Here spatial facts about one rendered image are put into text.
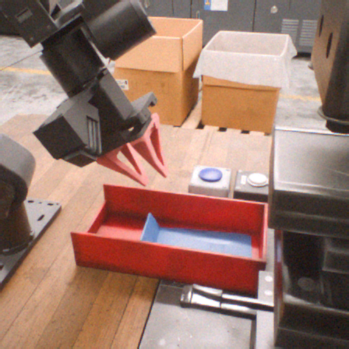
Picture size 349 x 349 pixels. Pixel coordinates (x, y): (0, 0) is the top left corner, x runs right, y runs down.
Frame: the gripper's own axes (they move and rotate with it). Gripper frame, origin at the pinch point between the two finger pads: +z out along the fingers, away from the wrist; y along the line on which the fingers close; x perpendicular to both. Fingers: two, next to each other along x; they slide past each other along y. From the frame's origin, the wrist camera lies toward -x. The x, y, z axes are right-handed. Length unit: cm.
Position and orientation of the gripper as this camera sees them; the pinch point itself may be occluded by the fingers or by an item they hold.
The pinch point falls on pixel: (153, 174)
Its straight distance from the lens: 52.1
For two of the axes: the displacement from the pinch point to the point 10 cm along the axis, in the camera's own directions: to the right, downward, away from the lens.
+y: 8.3, -3.3, -4.5
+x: 2.1, -5.6, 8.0
